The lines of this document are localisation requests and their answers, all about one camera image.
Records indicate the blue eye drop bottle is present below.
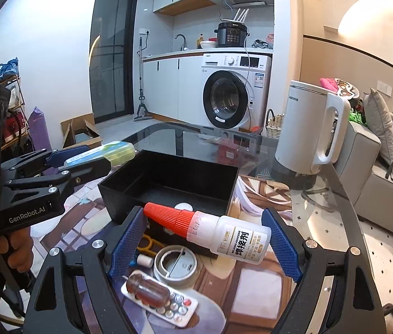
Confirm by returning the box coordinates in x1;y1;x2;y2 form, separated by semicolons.
129;253;154;268

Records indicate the amber handle screwdriver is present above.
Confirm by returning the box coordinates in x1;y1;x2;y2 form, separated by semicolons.
125;274;170;308

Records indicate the white colourful button remote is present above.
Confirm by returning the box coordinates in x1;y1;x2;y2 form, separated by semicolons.
120;274;199;328

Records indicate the white glue bottle red cap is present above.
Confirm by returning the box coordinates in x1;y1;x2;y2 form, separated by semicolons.
144;202;272;265

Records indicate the left hand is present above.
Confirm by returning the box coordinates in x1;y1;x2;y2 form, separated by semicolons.
0;228;33;272

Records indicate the purple rolled mat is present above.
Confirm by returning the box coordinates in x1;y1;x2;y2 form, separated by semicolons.
28;106;51;151

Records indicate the brown cardboard box on floor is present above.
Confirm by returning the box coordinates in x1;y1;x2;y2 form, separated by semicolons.
61;112;102;149

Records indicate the shoe rack with shoes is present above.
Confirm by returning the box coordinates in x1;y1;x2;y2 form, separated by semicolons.
0;57;32;161

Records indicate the black open cardboard box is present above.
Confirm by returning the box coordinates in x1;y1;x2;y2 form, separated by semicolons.
98;150;239;224

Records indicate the upright mop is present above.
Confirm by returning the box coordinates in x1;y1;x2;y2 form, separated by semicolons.
134;37;153;121

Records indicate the grey sofa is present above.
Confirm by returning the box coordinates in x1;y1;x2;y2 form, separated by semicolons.
334;121;393;233

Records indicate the black glass door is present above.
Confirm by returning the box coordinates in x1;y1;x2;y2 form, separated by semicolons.
88;0;137;123

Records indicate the chrome kitchen faucet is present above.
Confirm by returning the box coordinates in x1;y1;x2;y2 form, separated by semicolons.
174;33;188;51

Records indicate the white electric kettle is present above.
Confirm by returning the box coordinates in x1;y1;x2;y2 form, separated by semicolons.
275;81;350;175

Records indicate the white front-load washing machine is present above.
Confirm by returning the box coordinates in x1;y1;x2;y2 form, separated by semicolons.
202;52;272;132

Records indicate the grey white pillow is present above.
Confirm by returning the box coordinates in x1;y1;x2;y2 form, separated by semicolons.
363;88;393;165

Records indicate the woven wicker basket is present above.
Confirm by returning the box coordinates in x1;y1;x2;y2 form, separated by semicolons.
265;109;284;139

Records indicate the black rice cooker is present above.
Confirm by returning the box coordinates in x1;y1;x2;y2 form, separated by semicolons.
214;21;248;48

